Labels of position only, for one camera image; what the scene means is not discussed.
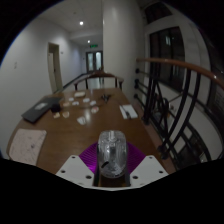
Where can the white notebook with pen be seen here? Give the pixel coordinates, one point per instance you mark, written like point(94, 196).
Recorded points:
point(128, 111)

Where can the transparent computer mouse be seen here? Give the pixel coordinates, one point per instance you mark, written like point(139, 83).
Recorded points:
point(112, 155)

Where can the glass double door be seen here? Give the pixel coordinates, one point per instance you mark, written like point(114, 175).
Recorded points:
point(94, 61)

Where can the green exit sign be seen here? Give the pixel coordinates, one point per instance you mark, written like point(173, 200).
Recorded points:
point(93, 46)

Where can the beige flat block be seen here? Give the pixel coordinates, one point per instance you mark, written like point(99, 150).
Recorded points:
point(80, 94)

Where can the dark closed laptop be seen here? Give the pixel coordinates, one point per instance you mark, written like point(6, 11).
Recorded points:
point(40, 109)

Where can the white printed mouse pad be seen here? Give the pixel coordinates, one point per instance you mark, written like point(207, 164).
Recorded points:
point(27, 146)

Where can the dark framed window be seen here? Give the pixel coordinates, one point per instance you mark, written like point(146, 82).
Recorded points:
point(166, 55)

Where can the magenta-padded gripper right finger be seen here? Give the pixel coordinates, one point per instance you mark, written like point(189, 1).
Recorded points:
point(148, 170)

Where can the small round beige piece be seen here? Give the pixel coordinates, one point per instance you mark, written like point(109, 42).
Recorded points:
point(66, 114)

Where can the black railing with wooden handrail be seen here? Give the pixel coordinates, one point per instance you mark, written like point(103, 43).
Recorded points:
point(180, 64)

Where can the open side door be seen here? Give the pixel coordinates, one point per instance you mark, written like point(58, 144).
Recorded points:
point(54, 66)

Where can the wooden armchair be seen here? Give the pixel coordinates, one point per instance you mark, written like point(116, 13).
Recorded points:
point(98, 76)

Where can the small white card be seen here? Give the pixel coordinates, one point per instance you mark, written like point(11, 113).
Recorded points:
point(81, 120)
point(95, 110)
point(75, 103)
point(86, 100)
point(92, 103)

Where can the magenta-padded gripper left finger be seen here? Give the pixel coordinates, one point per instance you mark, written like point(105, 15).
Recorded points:
point(75, 170)

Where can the small black box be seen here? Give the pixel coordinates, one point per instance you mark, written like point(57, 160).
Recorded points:
point(55, 108)

